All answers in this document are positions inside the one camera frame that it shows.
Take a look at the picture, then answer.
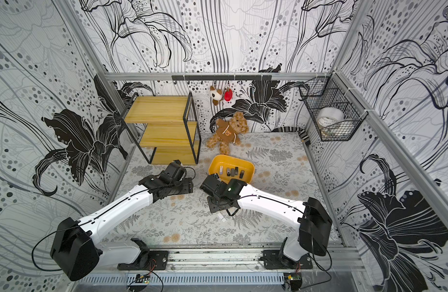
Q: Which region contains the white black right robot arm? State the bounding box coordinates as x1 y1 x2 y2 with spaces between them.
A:
200 174 333 262

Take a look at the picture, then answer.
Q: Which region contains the white tape roll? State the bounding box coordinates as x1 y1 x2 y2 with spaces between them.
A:
316 107 344 127

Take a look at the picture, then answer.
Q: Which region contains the yellow plastic storage box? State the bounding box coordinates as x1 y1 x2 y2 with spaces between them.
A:
208 155 256 184

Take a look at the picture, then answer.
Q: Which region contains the black hook rail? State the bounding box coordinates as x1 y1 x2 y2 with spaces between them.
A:
172 74 273 81

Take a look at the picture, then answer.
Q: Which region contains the small black connector box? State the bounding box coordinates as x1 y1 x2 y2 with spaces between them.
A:
283 273 303 292

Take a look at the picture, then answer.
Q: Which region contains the small circuit board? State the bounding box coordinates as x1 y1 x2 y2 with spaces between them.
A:
135 274 151 285

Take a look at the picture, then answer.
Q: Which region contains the black wire basket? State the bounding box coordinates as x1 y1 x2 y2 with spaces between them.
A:
298 77 364 142

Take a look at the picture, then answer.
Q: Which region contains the hanging red plush toy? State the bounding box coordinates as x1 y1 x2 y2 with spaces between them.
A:
224 88 233 102

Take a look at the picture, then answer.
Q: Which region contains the hanging plush dog toy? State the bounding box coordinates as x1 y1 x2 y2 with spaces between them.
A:
209 86 223 106

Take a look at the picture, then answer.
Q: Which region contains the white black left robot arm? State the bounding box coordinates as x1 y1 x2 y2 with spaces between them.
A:
50 160 193 281

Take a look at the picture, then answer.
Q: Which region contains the striped black white plush tail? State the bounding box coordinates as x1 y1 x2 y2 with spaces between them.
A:
271 126 311 146

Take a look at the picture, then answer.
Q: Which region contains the brown teddy bear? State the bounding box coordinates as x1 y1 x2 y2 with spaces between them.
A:
206 111 249 155

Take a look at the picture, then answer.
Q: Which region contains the wooden shelf black frame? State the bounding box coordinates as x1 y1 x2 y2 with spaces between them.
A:
124 92 201 165

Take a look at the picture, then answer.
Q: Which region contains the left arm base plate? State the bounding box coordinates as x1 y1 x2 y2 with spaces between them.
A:
118 251 169 271

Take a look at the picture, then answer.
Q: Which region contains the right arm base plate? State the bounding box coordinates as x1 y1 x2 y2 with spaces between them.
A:
259 249 313 271

